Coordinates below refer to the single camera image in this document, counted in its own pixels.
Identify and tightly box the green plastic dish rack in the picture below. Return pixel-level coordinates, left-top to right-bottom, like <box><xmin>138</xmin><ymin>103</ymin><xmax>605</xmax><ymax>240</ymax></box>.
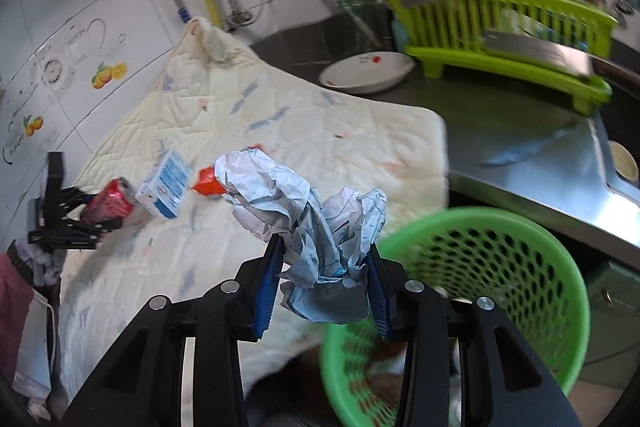
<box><xmin>374</xmin><ymin>0</ymin><xmax>620</xmax><ymax>115</ymax></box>

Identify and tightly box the green glass jar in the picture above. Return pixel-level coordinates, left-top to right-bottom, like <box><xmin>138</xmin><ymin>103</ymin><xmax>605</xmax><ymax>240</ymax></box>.
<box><xmin>337</xmin><ymin>0</ymin><xmax>396</xmax><ymax>52</ymax></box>

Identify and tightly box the white blue milk carton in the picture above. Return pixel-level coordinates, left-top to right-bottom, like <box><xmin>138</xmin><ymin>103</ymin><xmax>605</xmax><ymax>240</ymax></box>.
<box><xmin>135</xmin><ymin>148</ymin><xmax>195</xmax><ymax>220</ymax></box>

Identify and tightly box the green plastic basket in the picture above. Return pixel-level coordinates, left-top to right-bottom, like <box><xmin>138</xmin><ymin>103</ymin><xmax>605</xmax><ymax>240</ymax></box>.
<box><xmin>319</xmin><ymin>206</ymin><xmax>590</xmax><ymax>427</ymax></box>

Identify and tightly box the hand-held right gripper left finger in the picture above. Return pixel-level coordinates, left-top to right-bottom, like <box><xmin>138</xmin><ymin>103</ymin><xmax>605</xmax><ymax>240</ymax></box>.
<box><xmin>60</xmin><ymin>234</ymin><xmax>286</xmax><ymax>427</ymax></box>

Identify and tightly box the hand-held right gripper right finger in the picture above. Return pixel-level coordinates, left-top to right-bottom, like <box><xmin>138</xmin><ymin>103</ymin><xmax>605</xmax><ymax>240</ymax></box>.
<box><xmin>365</xmin><ymin>249</ymin><xmax>583</xmax><ymax>427</ymax></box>

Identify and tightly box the steel cleaver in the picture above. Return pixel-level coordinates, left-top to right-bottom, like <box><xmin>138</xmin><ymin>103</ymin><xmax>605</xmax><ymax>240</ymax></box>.
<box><xmin>480</xmin><ymin>29</ymin><xmax>596</xmax><ymax>80</ymax></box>

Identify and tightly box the white plate with red print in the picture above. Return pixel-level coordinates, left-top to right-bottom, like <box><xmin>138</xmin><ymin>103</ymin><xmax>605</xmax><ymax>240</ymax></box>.
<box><xmin>319</xmin><ymin>51</ymin><xmax>416</xmax><ymax>95</ymax></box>

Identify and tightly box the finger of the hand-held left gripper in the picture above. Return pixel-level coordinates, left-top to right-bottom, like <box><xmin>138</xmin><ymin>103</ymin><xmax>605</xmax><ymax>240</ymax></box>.
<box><xmin>29</xmin><ymin>217</ymin><xmax>124</xmax><ymax>253</ymax></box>
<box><xmin>56</xmin><ymin>187</ymin><xmax>102</xmax><ymax>219</ymax></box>

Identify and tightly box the printed paper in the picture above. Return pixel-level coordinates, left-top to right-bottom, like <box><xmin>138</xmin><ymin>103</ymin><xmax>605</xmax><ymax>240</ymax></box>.
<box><xmin>214</xmin><ymin>149</ymin><xmax>390</xmax><ymax>325</ymax></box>

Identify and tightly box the cream quilted mat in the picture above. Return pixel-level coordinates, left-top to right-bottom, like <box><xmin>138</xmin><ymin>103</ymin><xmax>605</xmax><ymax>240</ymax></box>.
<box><xmin>59</xmin><ymin>18</ymin><xmax>449</xmax><ymax>398</ymax></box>

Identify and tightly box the red soda can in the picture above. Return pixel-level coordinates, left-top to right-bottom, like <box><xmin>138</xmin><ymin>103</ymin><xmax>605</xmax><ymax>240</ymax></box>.
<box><xmin>80</xmin><ymin>178</ymin><xmax>137</xmax><ymax>225</ymax></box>

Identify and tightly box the steel sink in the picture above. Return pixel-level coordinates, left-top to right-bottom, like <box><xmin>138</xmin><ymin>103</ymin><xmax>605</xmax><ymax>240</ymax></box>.
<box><xmin>592</xmin><ymin>57</ymin><xmax>640</xmax><ymax>212</ymax></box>

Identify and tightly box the orange snack wrapper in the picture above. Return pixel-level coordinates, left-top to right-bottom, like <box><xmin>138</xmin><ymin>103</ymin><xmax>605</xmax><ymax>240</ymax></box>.
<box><xmin>192</xmin><ymin>146</ymin><xmax>263</xmax><ymax>198</ymax></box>

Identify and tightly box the person's left forearm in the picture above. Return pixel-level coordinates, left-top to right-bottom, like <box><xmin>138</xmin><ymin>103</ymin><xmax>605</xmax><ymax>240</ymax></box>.
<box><xmin>0</xmin><ymin>252</ymin><xmax>35</xmax><ymax>380</ymax></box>

